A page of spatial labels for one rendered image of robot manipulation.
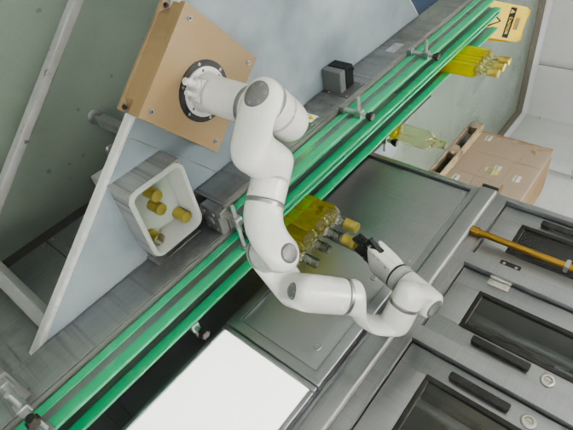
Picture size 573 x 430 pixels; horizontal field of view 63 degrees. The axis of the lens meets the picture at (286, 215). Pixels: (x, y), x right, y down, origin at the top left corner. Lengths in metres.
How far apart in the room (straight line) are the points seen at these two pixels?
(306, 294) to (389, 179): 0.92
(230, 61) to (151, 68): 0.23
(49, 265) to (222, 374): 0.86
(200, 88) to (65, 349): 0.72
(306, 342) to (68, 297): 0.63
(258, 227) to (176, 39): 0.48
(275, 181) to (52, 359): 0.72
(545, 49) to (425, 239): 5.95
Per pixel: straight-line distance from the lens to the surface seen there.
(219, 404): 1.30
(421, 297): 1.15
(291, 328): 1.37
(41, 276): 1.89
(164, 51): 1.15
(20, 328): 1.77
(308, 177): 1.51
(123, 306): 1.33
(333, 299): 1.03
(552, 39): 7.32
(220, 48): 1.26
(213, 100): 1.15
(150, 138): 1.28
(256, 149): 0.92
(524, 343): 1.44
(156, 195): 1.27
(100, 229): 1.29
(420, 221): 1.67
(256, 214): 0.96
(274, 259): 0.94
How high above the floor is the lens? 1.75
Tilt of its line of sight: 33 degrees down
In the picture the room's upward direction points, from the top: 115 degrees clockwise
